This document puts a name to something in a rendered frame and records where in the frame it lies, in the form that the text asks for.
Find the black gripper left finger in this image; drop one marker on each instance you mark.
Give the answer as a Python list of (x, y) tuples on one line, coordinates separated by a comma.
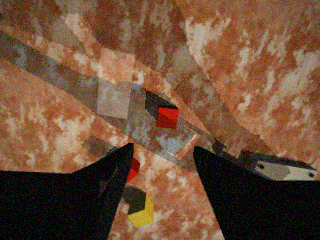
[(86, 200)]

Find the dark red cube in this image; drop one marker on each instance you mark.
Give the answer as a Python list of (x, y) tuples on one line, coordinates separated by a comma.
[(134, 170), (167, 116)]

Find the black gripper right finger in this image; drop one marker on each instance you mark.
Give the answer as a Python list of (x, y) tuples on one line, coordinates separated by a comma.
[(246, 205)]

